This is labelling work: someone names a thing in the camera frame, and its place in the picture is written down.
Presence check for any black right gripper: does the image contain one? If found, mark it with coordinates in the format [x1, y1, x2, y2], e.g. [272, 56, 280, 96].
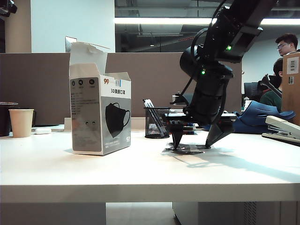
[164, 90, 236, 150]

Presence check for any black mask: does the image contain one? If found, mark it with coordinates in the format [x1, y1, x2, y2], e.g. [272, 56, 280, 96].
[161, 143, 220, 155]

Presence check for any grey white mask box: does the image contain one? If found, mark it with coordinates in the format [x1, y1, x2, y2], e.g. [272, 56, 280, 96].
[69, 41, 132, 156]

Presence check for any brown cardboard box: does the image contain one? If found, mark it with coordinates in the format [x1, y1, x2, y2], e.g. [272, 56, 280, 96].
[281, 52, 300, 126]

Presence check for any black mesh pen holder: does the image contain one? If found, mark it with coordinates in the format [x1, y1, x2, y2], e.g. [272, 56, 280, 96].
[143, 107, 171, 139]

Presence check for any black white-capped pen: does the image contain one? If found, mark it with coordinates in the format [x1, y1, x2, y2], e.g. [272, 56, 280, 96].
[146, 99, 168, 136]
[142, 99, 165, 137]

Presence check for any brown desk divider panel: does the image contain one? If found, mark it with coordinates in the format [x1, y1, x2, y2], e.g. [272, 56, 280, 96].
[0, 52, 242, 126]

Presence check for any person in green shirt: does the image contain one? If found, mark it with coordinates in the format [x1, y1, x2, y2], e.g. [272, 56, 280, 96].
[259, 58, 283, 113]

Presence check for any grey black stapler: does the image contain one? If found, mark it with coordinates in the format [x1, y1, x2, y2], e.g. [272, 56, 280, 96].
[261, 115, 300, 148]

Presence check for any black angled stand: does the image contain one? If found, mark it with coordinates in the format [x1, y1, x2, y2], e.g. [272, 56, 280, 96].
[262, 74, 283, 98]

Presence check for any white ceiling light strip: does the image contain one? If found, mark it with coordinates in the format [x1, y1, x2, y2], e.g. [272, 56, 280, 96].
[114, 17, 300, 25]

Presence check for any person in dark top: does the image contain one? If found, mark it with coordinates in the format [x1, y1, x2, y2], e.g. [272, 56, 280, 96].
[275, 33, 300, 57]

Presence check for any white earbud case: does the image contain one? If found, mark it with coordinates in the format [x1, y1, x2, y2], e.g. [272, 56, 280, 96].
[34, 127, 52, 135]

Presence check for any tan paper cup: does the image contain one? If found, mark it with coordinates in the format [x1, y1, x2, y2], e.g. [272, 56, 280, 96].
[8, 109, 35, 138]

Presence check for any dark cylindrical container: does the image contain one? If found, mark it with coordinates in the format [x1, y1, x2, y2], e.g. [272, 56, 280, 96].
[0, 102, 19, 138]

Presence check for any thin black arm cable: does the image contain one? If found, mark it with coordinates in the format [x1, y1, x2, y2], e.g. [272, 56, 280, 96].
[179, 76, 197, 96]

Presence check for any silver wall plate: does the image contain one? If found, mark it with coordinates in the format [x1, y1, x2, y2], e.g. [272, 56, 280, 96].
[65, 36, 78, 53]

